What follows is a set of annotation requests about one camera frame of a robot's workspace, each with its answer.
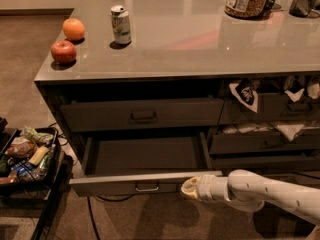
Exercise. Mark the black bin of snacks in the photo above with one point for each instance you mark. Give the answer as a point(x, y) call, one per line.
point(28, 158)

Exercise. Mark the grey drawer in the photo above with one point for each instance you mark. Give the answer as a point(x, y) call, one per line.
point(141, 166)
point(270, 164)
point(271, 107)
point(141, 114)
point(269, 141)

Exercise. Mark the white packets in drawer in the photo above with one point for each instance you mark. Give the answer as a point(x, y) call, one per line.
point(290, 130)

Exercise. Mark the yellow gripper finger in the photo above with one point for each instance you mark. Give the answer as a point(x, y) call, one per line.
point(189, 188)

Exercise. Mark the orange fruit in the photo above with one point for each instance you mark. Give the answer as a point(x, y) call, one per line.
point(73, 29)

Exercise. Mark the red apple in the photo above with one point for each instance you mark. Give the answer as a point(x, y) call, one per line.
point(63, 52)

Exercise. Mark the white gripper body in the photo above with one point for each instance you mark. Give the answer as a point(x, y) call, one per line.
point(207, 187)

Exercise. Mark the black white chip bag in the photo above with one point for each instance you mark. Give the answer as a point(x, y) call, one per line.
point(245, 93)

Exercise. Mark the dark glass container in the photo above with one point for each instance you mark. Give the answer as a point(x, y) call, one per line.
point(302, 8)

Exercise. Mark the grey counter cabinet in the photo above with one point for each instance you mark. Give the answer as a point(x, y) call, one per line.
point(179, 49)

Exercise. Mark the white green soda can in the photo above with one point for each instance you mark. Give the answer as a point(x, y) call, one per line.
point(120, 24)

